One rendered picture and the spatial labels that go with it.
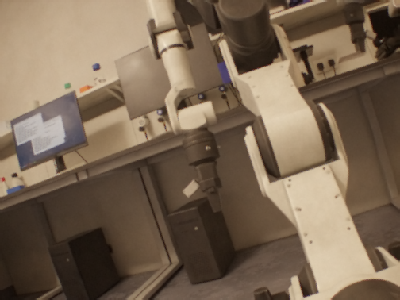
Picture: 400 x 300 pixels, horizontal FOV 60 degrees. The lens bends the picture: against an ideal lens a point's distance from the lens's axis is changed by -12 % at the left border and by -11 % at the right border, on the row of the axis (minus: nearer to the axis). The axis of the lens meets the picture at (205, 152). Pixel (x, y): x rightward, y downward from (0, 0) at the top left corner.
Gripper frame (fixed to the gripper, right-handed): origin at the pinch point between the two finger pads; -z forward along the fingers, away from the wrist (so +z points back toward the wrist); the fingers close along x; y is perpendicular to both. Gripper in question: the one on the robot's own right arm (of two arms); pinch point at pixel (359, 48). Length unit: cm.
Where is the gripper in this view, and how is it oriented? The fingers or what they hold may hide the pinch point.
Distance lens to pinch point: 167.4
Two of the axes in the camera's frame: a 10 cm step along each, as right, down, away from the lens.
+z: -1.1, -9.9, -0.2
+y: -9.6, 1.0, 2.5
